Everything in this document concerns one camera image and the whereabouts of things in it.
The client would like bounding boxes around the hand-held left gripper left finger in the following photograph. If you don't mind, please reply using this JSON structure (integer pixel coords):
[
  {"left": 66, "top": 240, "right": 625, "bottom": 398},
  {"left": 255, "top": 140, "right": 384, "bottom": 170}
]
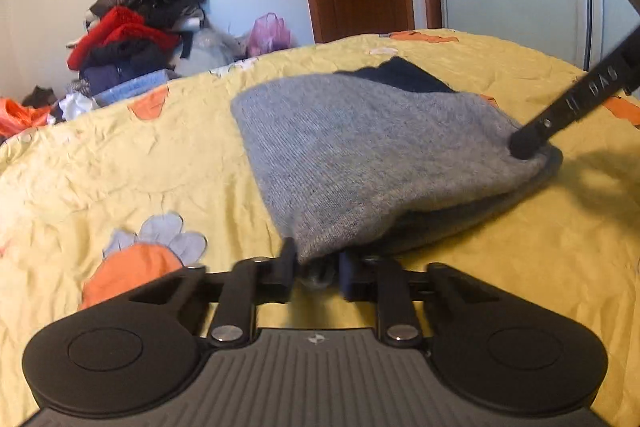
[{"left": 127, "top": 238, "right": 301, "bottom": 349}]

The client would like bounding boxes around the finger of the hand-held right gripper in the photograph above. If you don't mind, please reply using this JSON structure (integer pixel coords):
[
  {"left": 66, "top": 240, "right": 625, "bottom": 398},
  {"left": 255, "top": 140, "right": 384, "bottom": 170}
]
[{"left": 507, "top": 41, "right": 640, "bottom": 160}]

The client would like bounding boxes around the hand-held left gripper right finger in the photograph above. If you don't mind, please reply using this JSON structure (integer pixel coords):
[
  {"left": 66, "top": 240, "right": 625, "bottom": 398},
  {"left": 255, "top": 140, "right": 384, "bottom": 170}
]
[{"left": 338, "top": 252, "right": 506, "bottom": 349}]

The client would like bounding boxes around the grey and navy knit sweater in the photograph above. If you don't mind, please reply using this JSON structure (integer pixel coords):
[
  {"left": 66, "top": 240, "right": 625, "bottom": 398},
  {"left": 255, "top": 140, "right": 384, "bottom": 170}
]
[{"left": 231, "top": 56, "right": 564, "bottom": 279}]

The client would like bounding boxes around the yellow printed bed sheet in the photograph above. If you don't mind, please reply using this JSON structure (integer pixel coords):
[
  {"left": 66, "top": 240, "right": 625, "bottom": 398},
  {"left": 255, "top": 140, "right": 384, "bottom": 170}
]
[{"left": 0, "top": 28, "right": 640, "bottom": 427}]

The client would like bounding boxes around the clear plastic bag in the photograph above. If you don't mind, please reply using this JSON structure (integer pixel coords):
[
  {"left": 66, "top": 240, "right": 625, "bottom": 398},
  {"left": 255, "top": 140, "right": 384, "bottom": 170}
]
[{"left": 175, "top": 24, "right": 247, "bottom": 78}]

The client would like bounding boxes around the pink plastic bag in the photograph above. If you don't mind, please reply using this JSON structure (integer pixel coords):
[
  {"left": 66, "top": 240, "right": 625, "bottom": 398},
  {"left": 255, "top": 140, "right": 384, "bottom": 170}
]
[{"left": 247, "top": 13, "right": 292, "bottom": 58}]

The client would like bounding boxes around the light blue knit blanket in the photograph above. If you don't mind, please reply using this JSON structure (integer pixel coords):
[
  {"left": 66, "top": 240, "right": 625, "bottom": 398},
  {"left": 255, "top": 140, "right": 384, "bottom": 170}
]
[{"left": 92, "top": 69, "right": 174, "bottom": 108}]

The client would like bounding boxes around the navy garment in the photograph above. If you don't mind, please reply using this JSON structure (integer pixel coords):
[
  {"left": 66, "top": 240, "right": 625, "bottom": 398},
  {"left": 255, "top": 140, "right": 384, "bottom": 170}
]
[{"left": 80, "top": 62, "right": 137, "bottom": 96}]

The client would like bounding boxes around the white printed cloth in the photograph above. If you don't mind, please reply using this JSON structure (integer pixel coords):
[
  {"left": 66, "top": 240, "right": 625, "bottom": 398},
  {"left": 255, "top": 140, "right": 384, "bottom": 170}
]
[{"left": 59, "top": 93, "right": 99, "bottom": 124}]

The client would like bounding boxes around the black jacket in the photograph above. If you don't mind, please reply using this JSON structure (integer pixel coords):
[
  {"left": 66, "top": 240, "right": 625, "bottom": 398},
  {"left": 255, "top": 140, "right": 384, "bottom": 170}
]
[{"left": 82, "top": 39, "right": 167, "bottom": 71}]

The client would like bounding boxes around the red garment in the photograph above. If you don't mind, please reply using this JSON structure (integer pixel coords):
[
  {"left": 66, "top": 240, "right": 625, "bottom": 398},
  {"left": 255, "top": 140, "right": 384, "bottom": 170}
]
[{"left": 67, "top": 6, "right": 182, "bottom": 71}]

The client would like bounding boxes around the dark cloth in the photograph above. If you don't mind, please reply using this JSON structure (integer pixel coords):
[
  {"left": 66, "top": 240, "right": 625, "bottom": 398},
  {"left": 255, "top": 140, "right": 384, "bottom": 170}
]
[{"left": 22, "top": 86, "right": 59, "bottom": 108}]

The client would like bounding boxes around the orange plastic bag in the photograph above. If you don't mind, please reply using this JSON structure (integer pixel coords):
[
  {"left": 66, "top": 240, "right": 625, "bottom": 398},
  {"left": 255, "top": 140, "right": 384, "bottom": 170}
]
[{"left": 0, "top": 98, "right": 57, "bottom": 139}]

